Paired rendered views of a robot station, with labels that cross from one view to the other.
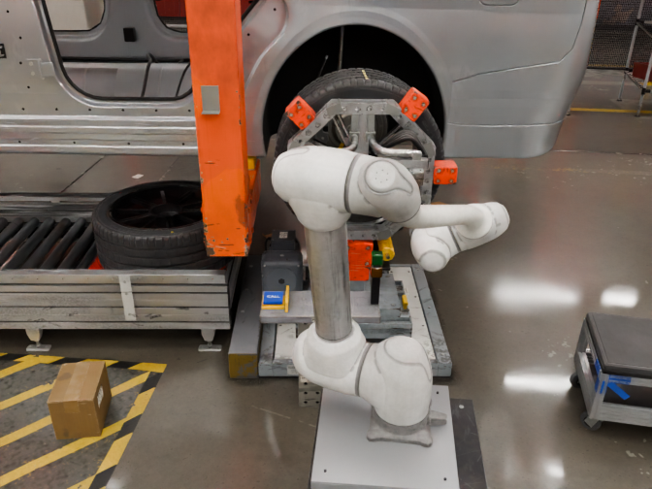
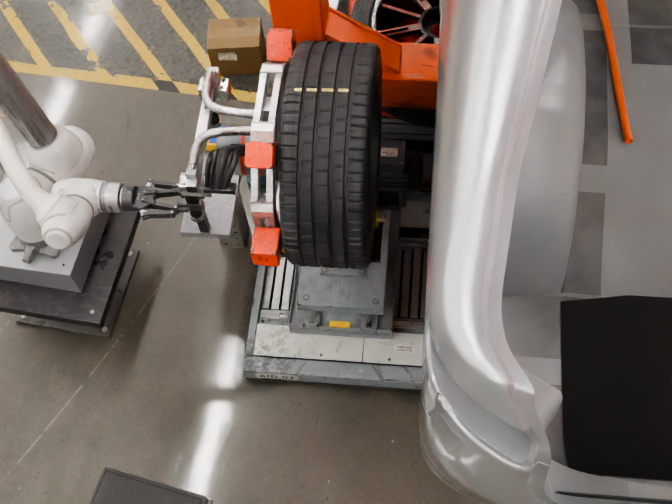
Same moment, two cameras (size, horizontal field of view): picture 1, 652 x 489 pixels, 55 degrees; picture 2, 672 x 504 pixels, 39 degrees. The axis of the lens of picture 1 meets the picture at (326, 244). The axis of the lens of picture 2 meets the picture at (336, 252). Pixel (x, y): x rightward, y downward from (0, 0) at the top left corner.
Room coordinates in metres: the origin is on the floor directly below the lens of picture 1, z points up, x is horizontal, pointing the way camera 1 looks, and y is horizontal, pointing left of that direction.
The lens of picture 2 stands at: (2.68, -1.69, 3.19)
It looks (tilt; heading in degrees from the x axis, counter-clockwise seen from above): 61 degrees down; 102
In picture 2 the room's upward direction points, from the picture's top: 7 degrees counter-clockwise
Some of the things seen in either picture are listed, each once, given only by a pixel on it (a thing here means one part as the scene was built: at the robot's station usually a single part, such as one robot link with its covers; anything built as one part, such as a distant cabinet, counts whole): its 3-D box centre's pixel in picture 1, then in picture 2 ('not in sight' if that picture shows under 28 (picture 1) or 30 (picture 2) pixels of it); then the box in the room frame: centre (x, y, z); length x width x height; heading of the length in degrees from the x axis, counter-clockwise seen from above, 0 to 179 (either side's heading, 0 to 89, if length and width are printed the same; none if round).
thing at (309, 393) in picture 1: (311, 356); (226, 208); (1.90, 0.05, 0.21); 0.10 x 0.10 x 0.42; 1
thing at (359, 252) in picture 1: (356, 252); not in sight; (2.23, -0.12, 0.48); 0.16 x 0.12 x 0.17; 1
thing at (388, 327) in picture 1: (351, 308); (346, 268); (2.36, -0.12, 0.13); 0.50 x 0.36 x 0.10; 91
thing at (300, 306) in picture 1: (319, 307); (215, 181); (1.90, 0.02, 0.44); 0.43 x 0.17 x 0.03; 91
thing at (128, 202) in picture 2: not in sight; (139, 198); (1.80, -0.30, 0.83); 0.09 x 0.08 x 0.07; 1
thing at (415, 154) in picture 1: (393, 136); (222, 144); (2.07, -0.23, 1.03); 0.19 x 0.18 x 0.11; 1
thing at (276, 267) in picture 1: (283, 270); (386, 179); (2.48, 0.19, 0.26); 0.42 x 0.18 x 0.35; 1
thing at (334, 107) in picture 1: (360, 172); (278, 153); (2.19, -0.12, 0.85); 0.54 x 0.07 x 0.54; 91
